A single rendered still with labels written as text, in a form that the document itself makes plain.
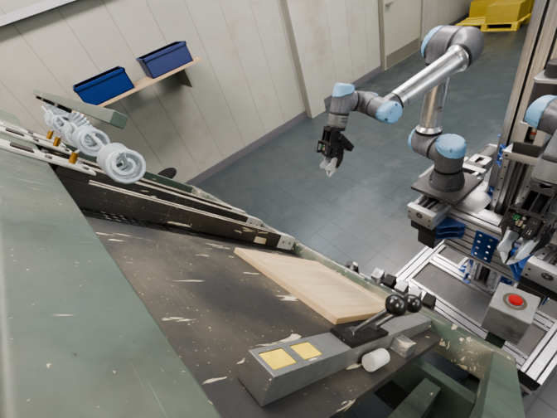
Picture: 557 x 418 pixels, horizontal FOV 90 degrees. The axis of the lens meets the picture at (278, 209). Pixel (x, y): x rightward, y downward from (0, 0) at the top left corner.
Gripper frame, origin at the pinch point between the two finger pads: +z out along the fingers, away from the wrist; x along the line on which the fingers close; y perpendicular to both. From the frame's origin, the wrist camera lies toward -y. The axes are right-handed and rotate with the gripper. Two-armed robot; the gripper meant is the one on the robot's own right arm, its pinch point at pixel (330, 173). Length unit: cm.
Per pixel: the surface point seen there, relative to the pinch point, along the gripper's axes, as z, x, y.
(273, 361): -3, 62, 70
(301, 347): 1, 61, 63
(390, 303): -2, 63, 45
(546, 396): 100, 94, -94
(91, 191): -1, -6, 86
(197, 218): 16, -10, 55
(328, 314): 18, 48, 41
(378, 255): 93, -27, -106
